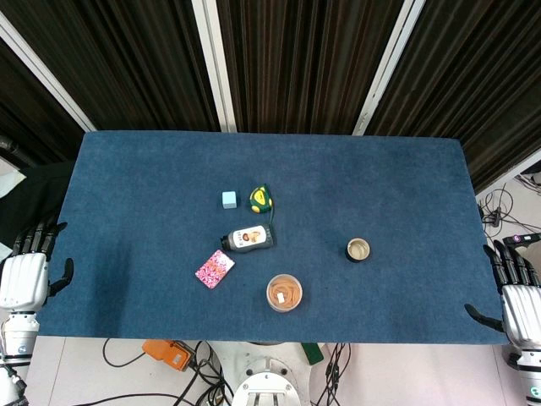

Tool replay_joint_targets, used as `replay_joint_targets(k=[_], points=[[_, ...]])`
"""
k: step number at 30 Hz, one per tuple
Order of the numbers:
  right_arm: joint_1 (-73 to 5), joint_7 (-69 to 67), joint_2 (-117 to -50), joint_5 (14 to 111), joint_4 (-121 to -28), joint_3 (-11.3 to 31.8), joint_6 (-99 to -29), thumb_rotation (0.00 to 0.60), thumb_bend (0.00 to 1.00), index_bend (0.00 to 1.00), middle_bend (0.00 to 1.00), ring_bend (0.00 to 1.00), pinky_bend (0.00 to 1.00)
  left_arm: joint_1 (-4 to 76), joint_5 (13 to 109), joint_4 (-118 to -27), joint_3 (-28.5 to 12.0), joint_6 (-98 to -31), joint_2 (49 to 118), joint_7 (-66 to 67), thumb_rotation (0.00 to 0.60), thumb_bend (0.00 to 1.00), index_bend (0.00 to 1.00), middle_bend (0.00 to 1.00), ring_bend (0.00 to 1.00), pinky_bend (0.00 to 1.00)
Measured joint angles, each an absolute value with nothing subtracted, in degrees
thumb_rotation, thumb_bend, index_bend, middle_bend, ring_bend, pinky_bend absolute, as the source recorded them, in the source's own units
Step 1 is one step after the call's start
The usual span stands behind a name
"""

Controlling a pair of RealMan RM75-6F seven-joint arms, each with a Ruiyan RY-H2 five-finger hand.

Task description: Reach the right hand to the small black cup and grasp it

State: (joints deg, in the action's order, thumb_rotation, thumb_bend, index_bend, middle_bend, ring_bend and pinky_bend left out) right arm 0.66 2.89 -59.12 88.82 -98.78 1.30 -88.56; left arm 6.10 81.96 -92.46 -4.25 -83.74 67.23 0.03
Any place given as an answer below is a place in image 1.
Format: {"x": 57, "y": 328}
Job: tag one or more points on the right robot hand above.
{"x": 519, "y": 296}

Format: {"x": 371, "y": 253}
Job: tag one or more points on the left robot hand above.
{"x": 23, "y": 279}

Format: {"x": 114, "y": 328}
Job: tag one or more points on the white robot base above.
{"x": 270, "y": 376}

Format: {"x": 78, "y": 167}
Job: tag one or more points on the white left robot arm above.
{"x": 12, "y": 355}

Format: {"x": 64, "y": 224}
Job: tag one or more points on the black device with pink sticker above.
{"x": 522, "y": 239}

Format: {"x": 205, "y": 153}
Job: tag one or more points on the black cloth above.
{"x": 29, "y": 199}

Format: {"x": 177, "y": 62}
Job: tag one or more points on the orange pedal box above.
{"x": 168, "y": 354}

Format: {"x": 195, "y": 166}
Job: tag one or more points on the pink patterned card box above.
{"x": 214, "y": 269}

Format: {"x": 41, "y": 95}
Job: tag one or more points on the green flat piece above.
{"x": 312, "y": 352}

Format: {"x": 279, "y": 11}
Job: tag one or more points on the light blue cube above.
{"x": 229, "y": 199}

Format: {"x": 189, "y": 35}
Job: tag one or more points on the black bottle with label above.
{"x": 248, "y": 239}

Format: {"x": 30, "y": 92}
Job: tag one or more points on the clear container with rubber bands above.
{"x": 284, "y": 292}

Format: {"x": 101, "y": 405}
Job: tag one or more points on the yellow green tape measure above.
{"x": 259, "y": 199}

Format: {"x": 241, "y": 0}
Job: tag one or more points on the blue table cloth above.
{"x": 270, "y": 220}

